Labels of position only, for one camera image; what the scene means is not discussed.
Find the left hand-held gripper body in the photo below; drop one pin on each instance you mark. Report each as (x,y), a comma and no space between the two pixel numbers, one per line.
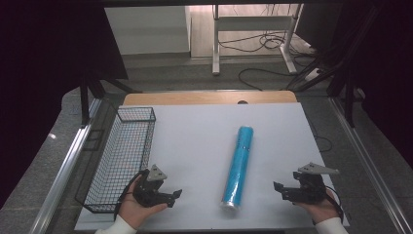
(147,191)

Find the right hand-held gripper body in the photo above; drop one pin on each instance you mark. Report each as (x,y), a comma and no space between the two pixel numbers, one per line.
(308,191)

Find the person's left hand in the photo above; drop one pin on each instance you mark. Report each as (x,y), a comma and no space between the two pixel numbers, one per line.
(133,211)

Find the person's right hand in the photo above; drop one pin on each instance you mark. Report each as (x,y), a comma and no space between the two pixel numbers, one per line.
(323,211)

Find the white table mat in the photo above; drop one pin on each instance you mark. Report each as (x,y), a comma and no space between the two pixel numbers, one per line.
(195,156)

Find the blue foil-wrapped roll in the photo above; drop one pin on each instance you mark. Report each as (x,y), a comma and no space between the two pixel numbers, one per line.
(238,165)

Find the black metal stand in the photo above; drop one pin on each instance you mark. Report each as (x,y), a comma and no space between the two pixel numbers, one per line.
(94,87)
(350,100)

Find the white power strip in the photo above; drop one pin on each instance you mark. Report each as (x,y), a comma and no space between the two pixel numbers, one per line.
(312,74)

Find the dark curtain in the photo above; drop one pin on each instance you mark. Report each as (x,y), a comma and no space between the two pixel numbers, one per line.
(380,65)
(48,58)

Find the white cabinet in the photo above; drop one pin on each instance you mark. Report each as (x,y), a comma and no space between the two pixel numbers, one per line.
(149,29)

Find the aluminium frame rail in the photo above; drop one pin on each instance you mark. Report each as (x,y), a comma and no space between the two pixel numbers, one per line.
(367,162)
(66,165)

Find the white metal desk frame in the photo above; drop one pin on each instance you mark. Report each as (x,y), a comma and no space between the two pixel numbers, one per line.
(253,23)

